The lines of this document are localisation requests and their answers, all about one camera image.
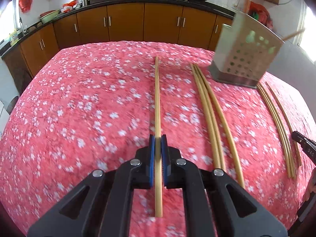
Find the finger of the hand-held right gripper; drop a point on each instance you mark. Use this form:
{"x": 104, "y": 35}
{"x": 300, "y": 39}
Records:
{"x": 306, "y": 145}
{"x": 306, "y": 212}

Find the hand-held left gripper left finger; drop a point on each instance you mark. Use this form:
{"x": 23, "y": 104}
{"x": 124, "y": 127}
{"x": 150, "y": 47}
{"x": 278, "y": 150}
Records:
{"x": 153, "y": 163}

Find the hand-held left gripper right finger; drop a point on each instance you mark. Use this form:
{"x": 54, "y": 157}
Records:
{"x": 166, "y": 167}

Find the perforated steel chopstick holder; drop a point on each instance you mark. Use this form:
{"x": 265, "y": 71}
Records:
{"x": 246, "y": 54}

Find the person's right hand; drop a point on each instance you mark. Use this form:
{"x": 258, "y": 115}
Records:
{"x": 311, "y": 185}

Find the red floral tablecloth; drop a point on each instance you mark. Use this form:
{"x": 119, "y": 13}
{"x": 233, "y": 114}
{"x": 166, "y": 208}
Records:
{"x": 86, "y": 116}

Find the bright window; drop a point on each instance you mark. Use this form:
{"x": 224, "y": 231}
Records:
{"x": 308, "y": 37}
{"x": 6, "y": 24}

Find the red bag with green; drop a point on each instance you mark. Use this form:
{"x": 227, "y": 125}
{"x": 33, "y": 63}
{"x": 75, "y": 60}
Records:
{"x": 261, "y": 12}

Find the brown wooden base cabinets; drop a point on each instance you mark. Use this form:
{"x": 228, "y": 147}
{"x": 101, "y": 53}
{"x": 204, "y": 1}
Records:
{"x": 123, "y": 22}

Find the black kitchen countertop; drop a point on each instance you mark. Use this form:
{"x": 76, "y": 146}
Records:
{"x": 118, "y": 1}

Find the red and white bowls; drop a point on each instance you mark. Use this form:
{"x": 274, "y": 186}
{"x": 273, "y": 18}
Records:
{"x": 70, "y": 7}

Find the green basin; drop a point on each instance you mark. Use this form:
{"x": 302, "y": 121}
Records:
{"x": 49, "y": 17}

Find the dish soap bottle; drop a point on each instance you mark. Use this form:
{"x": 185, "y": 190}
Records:
{"x": 14, "y": 38}

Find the metal sink faucet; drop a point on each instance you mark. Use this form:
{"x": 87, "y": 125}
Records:
{"x": 21, "y": 26}

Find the hanging red plastic bag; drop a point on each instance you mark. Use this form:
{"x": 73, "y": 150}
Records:
{"x": 26, "y": 2}

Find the white wall outlet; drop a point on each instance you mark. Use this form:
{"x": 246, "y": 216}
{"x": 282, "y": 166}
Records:
{"x": 238, "y": 7}

